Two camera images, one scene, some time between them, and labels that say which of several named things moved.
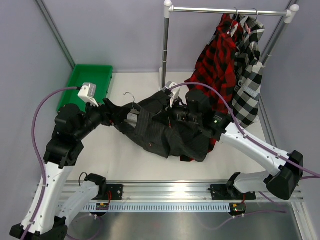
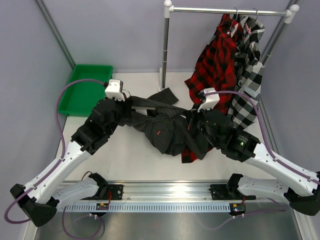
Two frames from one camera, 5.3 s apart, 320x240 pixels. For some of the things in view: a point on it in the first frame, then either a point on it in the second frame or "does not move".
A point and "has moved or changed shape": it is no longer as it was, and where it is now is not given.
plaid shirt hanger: x=257 y=13 does not move
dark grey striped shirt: x=149 y=123 has moved or changed shape
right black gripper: x=165 y=117 → x=192 y=116
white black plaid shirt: x=249 y=69 does not move
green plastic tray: x=98 y=74 does not move
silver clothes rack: x=169 y=10 does not move
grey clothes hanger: x=133 y=111 → x=139 y=107
